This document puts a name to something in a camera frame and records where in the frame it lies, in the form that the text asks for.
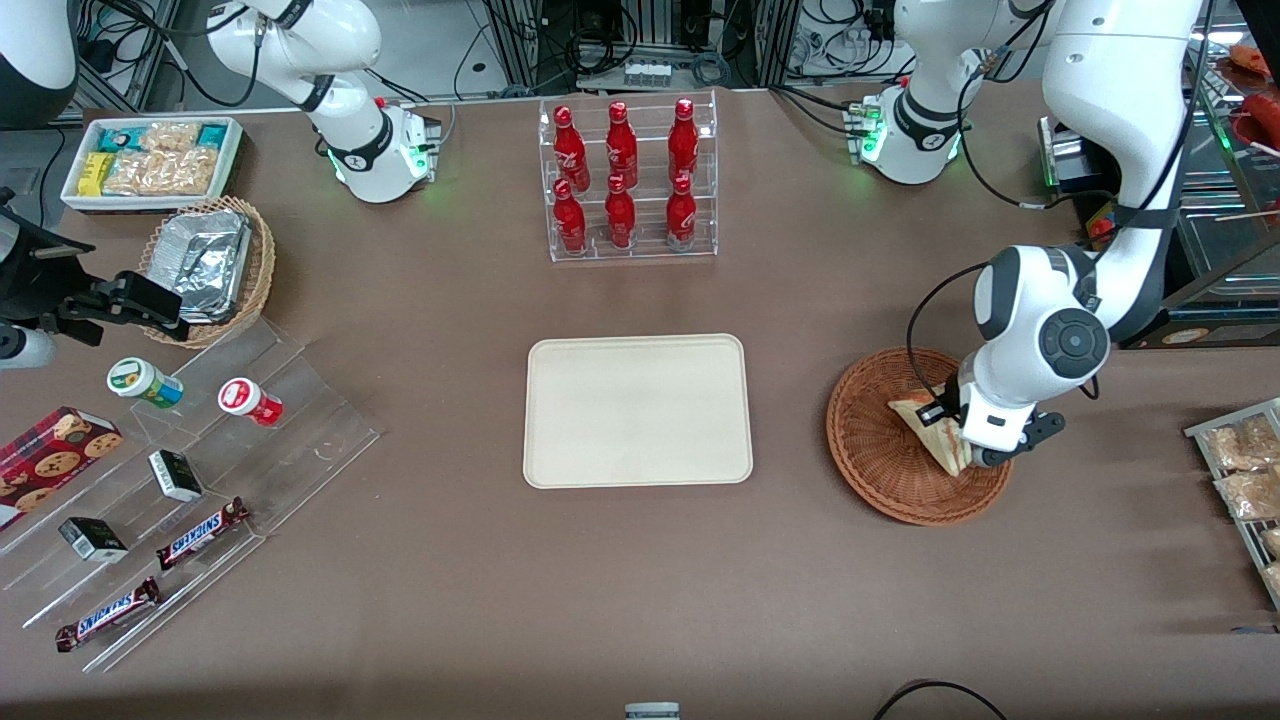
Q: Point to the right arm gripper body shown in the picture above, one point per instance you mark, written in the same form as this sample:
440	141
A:
32	280

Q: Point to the triangle sandwich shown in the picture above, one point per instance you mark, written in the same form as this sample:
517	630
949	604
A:
945	452

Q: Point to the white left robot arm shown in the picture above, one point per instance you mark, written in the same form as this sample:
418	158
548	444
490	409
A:
1110	120

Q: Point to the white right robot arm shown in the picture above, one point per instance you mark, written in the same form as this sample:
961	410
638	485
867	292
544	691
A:
360	150

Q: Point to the brown wicker basket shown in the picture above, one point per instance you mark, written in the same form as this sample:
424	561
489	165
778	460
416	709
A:
880	470

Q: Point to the light wicker basket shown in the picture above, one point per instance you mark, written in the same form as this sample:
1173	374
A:
258	270

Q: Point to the cream plastic tray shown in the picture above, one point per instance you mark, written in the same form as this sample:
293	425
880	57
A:
638	410

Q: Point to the aluminium foil container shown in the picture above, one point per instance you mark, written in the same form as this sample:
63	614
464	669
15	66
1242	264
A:
205	260

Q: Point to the green white snack cup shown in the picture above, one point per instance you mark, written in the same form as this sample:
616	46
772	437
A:
140	380

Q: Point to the white plastic bin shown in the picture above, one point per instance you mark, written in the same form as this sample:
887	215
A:
75	200

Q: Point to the yellow snack packet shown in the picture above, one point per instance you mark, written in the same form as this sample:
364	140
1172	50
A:
96	174

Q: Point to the large clear snack bag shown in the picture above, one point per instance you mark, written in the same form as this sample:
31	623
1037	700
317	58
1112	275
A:
165	172

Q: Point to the red white snack cup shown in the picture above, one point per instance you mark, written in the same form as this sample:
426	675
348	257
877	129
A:
245	400

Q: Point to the teal snack packet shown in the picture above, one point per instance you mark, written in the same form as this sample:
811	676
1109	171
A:
212	135
118	138

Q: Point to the small clear snack bag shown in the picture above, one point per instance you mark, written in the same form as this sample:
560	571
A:
170	136

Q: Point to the small black box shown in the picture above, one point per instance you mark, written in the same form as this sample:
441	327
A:
92	540
175	476

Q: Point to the red chocolate chip cookie box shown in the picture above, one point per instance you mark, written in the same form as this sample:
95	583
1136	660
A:
50	460

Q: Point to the clear bag of crackers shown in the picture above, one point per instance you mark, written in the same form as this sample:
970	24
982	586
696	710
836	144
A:
1273	543
1240	445
1250	495

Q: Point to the black food warmer yellow panel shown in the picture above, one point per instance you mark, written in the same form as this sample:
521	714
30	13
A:
1220	330

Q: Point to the clear acrylic stepped stand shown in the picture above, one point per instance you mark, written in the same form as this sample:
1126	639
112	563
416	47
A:
300	440

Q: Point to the Snickers bar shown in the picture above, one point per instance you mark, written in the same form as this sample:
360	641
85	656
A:
200	535
108	615

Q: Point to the steel warmer pan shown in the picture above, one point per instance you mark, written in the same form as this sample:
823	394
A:
1230	245

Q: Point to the red bottle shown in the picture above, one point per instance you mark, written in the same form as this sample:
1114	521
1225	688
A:
569	150
569	222
620	218
681	215
683	140
621	145

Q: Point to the clear acrylic bottle rack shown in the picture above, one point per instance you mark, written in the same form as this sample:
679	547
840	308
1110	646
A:
650	250

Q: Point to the red sausage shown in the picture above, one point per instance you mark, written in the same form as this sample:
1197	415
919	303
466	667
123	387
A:
1262	115

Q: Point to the small grey object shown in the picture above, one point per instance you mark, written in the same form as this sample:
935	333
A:
652	712

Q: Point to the orange sausage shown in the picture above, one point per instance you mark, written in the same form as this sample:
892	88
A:
1255	58

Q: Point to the white power strip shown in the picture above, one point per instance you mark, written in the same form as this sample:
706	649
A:
647	74

